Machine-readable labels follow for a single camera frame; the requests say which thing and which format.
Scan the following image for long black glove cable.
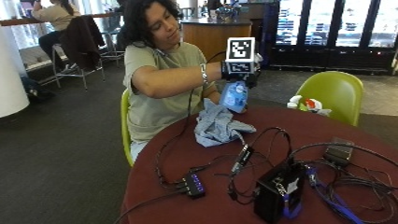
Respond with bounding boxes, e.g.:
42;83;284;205
154;50;227;189

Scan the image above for grey bench cushion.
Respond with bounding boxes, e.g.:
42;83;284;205
17;46;58;72

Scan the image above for small black adapter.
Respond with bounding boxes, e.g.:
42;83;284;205
230;144;255;174

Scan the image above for white marker cube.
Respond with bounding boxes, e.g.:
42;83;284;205
223;36;256;75

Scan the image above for white column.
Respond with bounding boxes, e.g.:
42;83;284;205
0;23;30;119

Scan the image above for tangle of black cables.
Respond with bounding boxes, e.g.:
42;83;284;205
288;141;398;224

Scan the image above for dark jacket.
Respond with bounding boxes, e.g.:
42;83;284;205
58;14;106;72

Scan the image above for black looped cable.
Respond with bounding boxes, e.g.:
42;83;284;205
246;126;294;164

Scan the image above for white spray bottle red trigger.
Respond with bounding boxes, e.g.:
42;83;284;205
286;94;332;118

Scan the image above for blue spray bottle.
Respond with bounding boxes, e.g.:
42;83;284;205
218;80;250;114

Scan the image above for black box device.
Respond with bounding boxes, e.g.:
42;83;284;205
252;161;308;224

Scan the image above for black framed glass doors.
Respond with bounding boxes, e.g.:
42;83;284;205
267;0;398;75

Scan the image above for metal stool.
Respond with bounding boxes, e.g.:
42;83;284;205
50;43;106;91

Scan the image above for the person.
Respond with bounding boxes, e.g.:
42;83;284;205
122;0;266;163

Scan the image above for black hub with blue lights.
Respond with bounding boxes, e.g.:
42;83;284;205
179;171;207;200

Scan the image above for wooden bar top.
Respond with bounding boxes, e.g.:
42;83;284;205
0;12;114;28

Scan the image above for grey power brick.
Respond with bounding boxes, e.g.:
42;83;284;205
323;136;355;166

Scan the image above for blue strap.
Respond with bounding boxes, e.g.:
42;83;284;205
304;167;367;224

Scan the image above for silver wrist bracelet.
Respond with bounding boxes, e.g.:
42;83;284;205
198;63;208;85

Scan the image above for green chair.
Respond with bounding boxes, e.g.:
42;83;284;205
119;88;137;168
294;70;365;127

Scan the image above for black hub power cable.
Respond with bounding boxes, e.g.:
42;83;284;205
111;189;188;224

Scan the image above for wooden counter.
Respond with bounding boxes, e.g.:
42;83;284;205
179;17;254;63

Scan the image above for light blue cloth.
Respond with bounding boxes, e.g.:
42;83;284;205
192;98;256;148

